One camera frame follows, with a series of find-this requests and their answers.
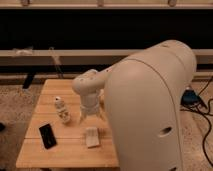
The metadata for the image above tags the black cable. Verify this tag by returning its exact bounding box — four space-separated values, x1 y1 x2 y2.
180 77 213 168

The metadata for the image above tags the black eraser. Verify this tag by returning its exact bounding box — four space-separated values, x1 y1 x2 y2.
39 124 57 149

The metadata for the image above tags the small white plastic bottle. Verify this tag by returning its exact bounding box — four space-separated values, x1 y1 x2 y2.
54 96 71 124

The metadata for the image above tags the beige folded cloth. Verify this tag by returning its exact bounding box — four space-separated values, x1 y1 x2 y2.
86 127 100 148

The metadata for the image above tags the blue power adapter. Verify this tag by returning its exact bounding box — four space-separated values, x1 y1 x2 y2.
181 90 200 106

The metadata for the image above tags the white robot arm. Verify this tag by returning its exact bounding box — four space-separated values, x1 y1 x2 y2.
72 40 197 171

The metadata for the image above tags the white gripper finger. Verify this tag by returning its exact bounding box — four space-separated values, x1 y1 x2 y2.
79 113 86 123
96 113 104 120

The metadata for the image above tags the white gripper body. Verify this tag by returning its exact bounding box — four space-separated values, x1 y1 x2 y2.
80 93 100 116

